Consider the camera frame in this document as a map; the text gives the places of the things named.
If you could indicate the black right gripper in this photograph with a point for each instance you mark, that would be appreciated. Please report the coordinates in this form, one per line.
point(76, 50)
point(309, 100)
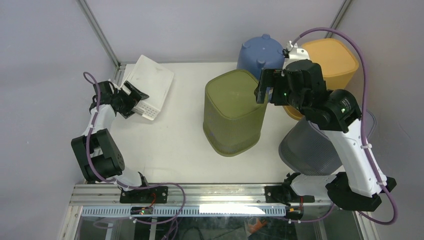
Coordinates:
point(270, 77)

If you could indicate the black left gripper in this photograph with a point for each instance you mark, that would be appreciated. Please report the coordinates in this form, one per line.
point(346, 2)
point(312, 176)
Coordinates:
point(131, 101)

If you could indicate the white perforated plastic tray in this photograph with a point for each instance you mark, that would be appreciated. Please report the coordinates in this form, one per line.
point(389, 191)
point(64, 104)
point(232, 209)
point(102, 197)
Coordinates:
point(151, 79)

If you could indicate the blue plastic bucket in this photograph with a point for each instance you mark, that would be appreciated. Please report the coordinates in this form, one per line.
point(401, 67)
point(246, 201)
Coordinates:
point(260, 52)

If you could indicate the olive green ribbed basket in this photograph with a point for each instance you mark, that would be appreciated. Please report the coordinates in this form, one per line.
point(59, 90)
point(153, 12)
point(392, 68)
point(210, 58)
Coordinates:
point(232, 119)

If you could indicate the dark grey basket liner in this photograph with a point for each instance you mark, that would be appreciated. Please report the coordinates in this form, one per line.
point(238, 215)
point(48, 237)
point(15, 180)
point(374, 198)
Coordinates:
point(311, 151)

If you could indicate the yellow ribbed basket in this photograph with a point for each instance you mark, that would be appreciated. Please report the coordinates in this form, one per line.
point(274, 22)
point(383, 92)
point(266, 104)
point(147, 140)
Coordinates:
point(338, 64)

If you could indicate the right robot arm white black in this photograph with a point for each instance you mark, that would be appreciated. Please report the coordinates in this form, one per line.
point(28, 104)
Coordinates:
point(337, 114)

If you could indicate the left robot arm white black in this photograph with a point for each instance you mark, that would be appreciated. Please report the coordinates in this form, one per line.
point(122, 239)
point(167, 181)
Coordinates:
point(97, 154)

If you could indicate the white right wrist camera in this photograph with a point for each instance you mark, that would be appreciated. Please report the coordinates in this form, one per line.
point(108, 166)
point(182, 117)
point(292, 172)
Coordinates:
point(292, 52)

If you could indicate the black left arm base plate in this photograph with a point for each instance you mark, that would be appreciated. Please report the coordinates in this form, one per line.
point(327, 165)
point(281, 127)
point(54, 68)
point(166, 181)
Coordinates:
point(145, 195)

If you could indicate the aluminium frame rail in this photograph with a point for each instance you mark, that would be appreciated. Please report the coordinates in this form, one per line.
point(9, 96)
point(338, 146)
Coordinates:
point(188, 194)

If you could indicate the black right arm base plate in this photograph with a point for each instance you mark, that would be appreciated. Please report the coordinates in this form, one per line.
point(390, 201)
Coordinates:
point(285, 195)

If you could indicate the white slotted cable duct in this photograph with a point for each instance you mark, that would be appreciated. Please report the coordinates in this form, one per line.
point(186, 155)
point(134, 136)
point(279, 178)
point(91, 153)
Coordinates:
point(203, 210)

